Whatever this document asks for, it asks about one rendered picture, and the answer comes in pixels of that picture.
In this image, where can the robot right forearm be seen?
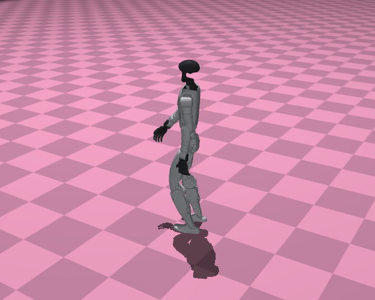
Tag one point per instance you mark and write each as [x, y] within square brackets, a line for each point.
[173, 119]

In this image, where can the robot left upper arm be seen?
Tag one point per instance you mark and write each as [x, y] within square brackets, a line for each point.
[186, 103]

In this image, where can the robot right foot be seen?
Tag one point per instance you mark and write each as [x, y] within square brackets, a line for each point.
[203, 218]

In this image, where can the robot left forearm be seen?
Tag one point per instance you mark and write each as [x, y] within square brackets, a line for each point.
[185, 145]

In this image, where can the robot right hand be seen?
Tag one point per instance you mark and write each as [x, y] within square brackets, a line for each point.
[159, 132]

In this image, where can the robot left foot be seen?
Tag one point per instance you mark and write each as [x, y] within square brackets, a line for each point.
[184, 228]

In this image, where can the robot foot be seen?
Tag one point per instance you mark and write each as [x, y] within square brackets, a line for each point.
[184, 228]
[203, 218]

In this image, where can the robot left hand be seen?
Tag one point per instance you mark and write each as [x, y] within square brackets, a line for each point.
[183, 167]

